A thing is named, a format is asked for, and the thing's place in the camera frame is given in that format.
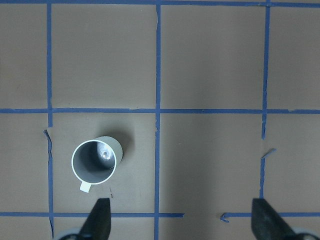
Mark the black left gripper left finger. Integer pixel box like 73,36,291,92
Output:
77,198,111,240

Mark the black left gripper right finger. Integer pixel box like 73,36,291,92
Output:
251,198,297,240

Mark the grey plastic cup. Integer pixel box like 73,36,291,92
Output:
71,136,123,193

